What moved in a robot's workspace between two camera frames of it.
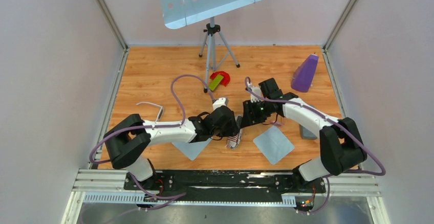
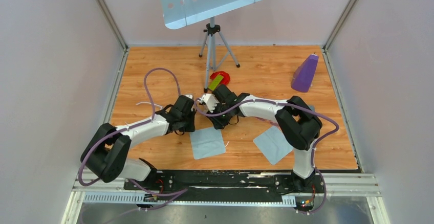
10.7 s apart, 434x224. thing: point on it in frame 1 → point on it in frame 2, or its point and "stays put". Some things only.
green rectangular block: [215, 82] stays put
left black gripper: [231, 129] → [191, 127]
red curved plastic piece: [225, 79] stays put
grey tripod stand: [218, 49] stays put
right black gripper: [250, 118] → [218, 124]
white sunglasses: [160, 114] stays put
